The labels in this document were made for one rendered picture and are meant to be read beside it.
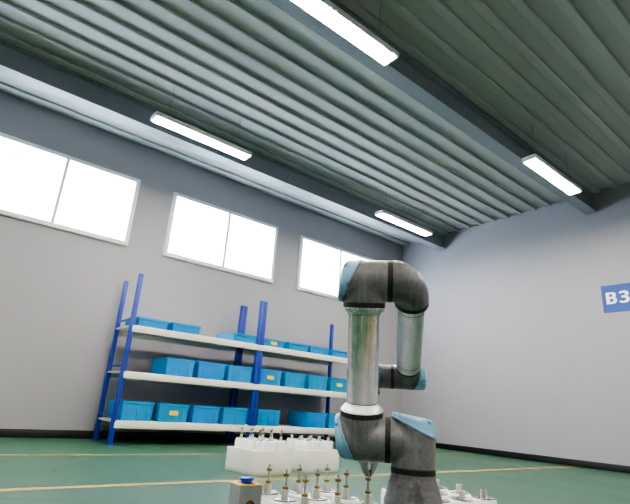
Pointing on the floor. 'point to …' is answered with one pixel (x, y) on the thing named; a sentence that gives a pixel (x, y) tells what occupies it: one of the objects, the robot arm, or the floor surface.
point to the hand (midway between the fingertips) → (369, 472)
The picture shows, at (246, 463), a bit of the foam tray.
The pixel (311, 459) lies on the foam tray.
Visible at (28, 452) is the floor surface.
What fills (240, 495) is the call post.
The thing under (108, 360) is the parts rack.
